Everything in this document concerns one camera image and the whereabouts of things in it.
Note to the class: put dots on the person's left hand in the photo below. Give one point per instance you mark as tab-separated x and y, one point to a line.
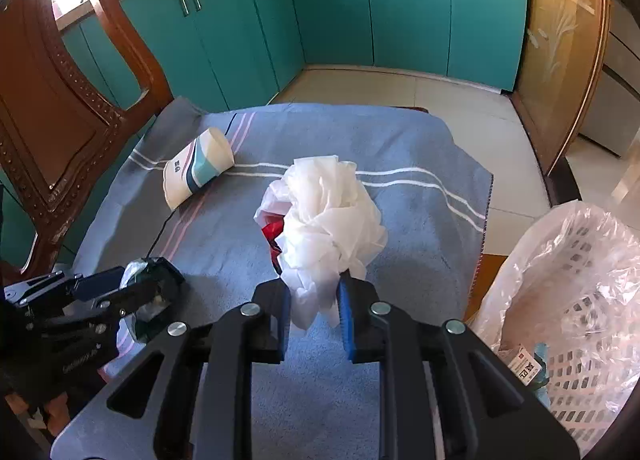
56	411

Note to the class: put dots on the striped paper cup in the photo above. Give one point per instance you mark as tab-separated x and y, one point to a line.
202	160

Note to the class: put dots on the clear plastic wrapper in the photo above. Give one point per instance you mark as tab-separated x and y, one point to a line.
156	268

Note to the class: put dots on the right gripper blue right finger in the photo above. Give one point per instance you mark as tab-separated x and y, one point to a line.
362	342

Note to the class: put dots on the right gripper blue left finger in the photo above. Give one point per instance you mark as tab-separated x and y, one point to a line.
272	325

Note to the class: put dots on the wooden glass sliding door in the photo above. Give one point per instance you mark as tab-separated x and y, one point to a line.
565	42

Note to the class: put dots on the carved wooden chair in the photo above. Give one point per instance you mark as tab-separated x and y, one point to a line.
59	133

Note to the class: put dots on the teal lower kitchen cabinets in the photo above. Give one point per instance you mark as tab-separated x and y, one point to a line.
229	54

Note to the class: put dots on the grey refrigerator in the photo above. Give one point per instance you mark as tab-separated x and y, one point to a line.
613	119

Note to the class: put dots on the white blue ointment box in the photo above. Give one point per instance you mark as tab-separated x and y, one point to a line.
530	366

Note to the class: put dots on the white plastic bag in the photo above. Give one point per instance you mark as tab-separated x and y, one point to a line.
321	222

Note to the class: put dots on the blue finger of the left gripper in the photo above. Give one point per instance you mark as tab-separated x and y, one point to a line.
94	286
140	299

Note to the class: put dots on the white lattice trash basket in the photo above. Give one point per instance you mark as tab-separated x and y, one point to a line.
572	284

